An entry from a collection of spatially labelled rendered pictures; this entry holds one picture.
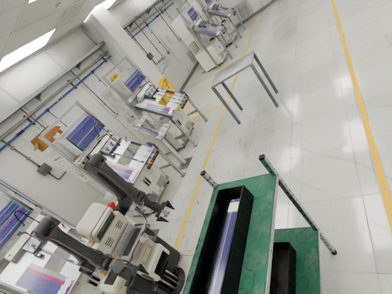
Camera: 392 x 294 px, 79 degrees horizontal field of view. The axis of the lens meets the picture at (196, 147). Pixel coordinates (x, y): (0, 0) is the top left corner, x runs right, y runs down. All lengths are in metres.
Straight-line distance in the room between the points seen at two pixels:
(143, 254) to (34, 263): 1.50
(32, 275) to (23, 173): 2.18
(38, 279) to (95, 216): 1.49
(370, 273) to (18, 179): 4.64
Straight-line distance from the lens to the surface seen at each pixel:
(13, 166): 4.88
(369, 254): 2.13
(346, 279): 2.09
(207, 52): 7.33
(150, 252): 1.98
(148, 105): 4.39
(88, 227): 1.68
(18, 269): 3.20
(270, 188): 1.37
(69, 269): 3.02
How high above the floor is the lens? 1.90
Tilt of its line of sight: 26 degrees down
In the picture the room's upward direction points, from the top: 43 degrees counter-clockwise
